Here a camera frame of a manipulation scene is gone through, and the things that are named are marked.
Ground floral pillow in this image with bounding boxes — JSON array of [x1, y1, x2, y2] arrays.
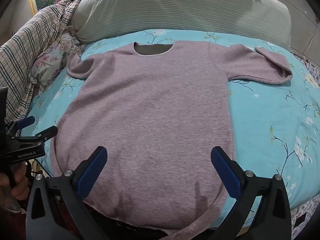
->
[[31, 26, 87, 90]]

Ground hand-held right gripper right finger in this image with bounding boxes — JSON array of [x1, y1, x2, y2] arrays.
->
[[210, 146, 292, 240]]

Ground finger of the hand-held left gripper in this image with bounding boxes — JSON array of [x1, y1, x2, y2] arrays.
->
[[15, 126, 58, 143], [7, 116, 35, 133]]

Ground pink towel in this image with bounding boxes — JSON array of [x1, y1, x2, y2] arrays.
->
[[50, 41, 293, 236]]

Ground light blue floral bedsheet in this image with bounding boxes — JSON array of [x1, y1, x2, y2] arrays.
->
[[24, 29, 320, 230]]

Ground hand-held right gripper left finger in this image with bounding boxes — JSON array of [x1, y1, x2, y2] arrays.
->
[[26, 146, 108, 240]]

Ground plaid blanket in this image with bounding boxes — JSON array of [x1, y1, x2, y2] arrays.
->
[[0, 0, 87, 123]]

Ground person's left hand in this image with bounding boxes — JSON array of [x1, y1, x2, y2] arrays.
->
[[0, 162, 30, 214]]

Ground thin black cable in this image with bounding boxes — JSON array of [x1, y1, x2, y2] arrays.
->
[[30, 157, 54, 180]]

